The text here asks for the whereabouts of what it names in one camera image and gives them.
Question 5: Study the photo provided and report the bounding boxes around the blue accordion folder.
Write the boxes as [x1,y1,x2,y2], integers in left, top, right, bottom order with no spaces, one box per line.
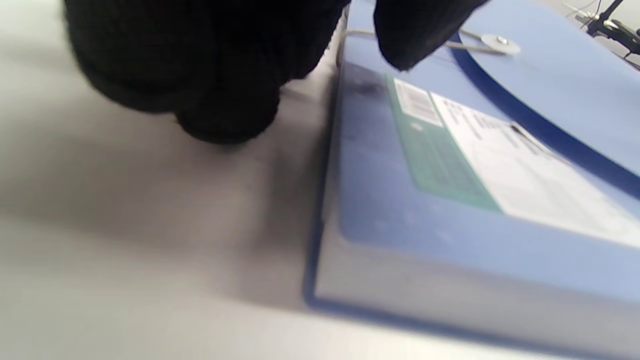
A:
[302,0,640,360]

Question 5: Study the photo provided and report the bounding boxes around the person's left hand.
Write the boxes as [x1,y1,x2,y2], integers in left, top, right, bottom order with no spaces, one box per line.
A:
[62,0,491,146]

